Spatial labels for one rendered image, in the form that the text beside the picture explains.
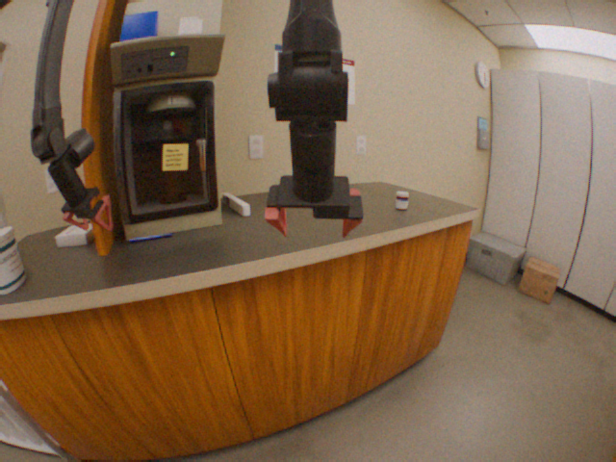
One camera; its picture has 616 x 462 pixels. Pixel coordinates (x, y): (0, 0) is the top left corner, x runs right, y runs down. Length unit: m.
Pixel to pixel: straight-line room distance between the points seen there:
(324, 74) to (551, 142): 2.80
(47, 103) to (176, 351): 0.65
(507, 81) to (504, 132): 0.58
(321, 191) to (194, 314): 0.44
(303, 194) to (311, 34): 0.21
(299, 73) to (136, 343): 0.66
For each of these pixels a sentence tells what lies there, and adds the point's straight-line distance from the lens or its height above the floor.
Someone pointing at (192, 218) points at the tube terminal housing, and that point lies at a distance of 0.85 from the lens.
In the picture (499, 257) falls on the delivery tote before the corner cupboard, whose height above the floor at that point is 0.26.
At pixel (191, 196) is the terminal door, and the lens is 0.82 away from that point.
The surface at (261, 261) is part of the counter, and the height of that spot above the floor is 0.94.
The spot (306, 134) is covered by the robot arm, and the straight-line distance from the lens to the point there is 0.31.
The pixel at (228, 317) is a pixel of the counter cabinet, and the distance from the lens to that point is 0.69.
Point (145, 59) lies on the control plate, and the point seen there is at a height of 1.46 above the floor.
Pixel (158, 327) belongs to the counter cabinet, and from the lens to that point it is 0.69.
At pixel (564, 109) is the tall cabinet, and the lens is 3.01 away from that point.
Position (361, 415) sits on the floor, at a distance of 1.41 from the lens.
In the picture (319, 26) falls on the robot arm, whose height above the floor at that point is 1.32.
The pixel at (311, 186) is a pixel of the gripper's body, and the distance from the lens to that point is 0.35.
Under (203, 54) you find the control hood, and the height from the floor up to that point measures 1.46.
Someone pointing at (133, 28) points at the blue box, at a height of 1.55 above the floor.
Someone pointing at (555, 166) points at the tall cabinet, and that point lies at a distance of 2.96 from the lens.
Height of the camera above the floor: 1.20
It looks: 20 degrees down
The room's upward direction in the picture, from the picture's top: straight up
